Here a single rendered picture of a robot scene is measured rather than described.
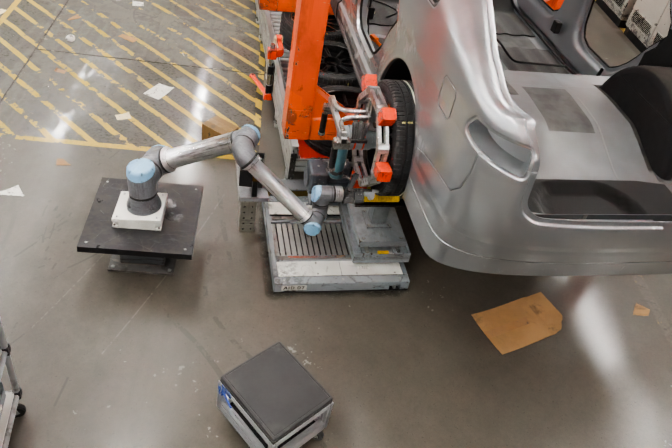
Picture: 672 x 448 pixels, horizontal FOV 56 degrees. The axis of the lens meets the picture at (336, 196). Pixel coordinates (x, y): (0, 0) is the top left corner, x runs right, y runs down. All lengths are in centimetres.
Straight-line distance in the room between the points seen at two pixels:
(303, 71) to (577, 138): 164
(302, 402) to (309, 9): 206
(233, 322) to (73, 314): 84
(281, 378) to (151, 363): 77
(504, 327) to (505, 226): 130
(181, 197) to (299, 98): 92
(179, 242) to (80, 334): 69
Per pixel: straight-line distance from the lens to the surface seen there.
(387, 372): 357
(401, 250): 398
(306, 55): 379
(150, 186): 362
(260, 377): 302
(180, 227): 372
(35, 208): 438
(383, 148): 337
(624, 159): 405
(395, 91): 346
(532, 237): 288
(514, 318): 409
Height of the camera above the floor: 283
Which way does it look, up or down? 39 degrees down
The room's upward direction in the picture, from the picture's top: 12 degrees clockwise
